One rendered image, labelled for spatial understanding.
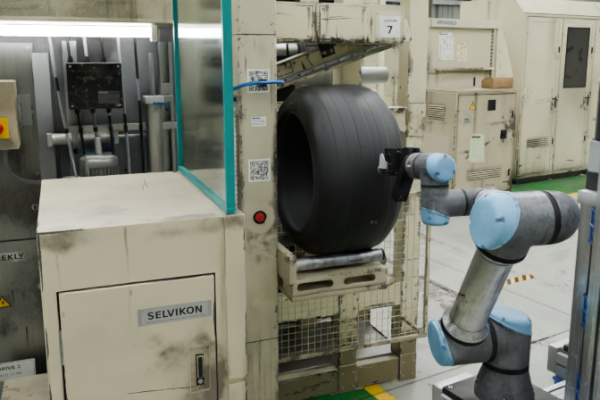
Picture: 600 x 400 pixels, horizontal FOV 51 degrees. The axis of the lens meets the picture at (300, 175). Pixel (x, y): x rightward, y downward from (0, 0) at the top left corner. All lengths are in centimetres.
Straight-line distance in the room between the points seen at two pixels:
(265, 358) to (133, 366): 99
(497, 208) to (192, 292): 64
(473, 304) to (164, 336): 69
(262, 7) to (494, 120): 516
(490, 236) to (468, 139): 543
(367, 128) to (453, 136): 463
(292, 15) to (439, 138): 456
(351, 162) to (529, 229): 76
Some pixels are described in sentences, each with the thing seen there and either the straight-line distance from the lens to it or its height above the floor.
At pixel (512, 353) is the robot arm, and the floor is 86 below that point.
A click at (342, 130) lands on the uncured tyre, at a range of 198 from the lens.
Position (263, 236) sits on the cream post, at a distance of 213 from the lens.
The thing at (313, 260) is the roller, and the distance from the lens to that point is 214.
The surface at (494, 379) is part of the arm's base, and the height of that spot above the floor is 78.
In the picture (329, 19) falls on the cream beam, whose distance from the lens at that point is 241.
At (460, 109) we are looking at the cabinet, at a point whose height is 106.
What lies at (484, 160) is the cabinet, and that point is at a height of 51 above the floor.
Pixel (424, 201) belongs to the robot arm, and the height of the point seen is 121.
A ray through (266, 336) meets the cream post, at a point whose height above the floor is 63.
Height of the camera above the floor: 159
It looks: 11 degrees down
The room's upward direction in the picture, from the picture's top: straight up
